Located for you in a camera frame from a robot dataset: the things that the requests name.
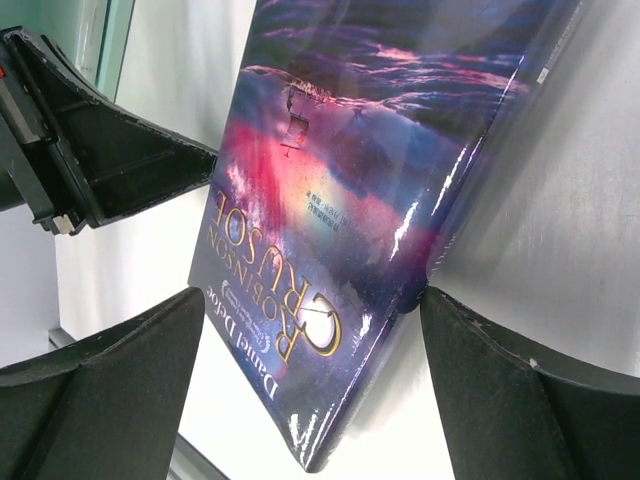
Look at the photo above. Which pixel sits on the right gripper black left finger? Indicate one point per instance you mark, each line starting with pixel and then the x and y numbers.
pixel 84 411

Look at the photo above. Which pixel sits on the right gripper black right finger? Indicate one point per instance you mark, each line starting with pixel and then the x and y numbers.
pixel 512 408

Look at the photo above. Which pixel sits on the mint green shelf cabinet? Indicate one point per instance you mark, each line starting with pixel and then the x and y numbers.
pixel 93 34

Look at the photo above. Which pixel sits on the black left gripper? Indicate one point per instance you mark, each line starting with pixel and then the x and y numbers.
pixel 74 157

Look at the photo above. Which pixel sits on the dark Robinson Crusoe book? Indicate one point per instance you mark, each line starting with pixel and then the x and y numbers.
pixel 354 132

